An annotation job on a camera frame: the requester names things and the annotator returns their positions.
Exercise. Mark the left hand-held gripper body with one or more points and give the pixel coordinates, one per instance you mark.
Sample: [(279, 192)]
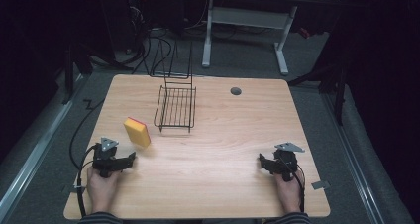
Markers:
[(105, 159)]

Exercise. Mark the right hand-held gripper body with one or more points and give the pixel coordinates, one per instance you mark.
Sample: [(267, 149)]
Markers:
[(284, 160)]

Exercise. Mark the person's left hand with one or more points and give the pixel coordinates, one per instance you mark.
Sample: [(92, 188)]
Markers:
[(101, 191)]

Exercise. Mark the person's right hand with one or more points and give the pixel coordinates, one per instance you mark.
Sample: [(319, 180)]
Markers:
[(290, 192)]

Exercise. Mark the yellow sponge with red side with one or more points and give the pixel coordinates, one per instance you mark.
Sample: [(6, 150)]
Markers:
[(138, 132)]

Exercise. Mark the dark round table grommet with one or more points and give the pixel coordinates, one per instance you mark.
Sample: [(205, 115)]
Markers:
[(235, 91)]

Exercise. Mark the black metal stand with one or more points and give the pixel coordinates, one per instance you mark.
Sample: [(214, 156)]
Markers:
[(71, 75), (333, 85)]

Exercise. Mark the small red object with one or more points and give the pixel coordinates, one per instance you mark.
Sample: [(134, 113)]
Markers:
[(304, 32)]

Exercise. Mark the dark computer tower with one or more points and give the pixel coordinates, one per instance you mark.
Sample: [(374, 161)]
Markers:
[(124, 19)]

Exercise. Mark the white-legged wooden desk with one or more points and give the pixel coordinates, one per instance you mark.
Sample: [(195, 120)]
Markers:
[(251, 17)]

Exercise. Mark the grey metal table bracket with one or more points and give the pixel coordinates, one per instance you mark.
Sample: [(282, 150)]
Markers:
[(79, 186)]

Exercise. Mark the grey metal floor rail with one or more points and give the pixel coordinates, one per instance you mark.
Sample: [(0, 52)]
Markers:
[(355, 158), (36, 151)]

